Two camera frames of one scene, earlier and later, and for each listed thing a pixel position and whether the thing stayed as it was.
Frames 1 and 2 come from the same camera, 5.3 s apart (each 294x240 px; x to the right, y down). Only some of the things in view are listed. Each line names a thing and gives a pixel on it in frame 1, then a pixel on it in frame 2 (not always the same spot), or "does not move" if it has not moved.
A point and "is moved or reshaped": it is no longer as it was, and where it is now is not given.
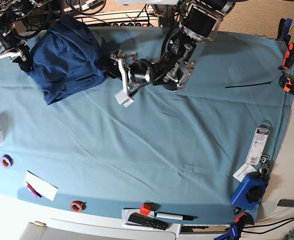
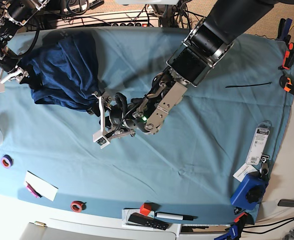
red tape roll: [77, 206] does not move
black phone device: [289, 203] does not move
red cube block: [144, 209] does not move
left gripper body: [10, 39] to [9, 63]
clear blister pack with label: [259, 142] does not move
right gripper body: [138, 70] to [121, 116]
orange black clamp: [291, 56] does not move
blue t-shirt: [68, 57] is moved or reshaped
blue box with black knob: [249, 193] does not move
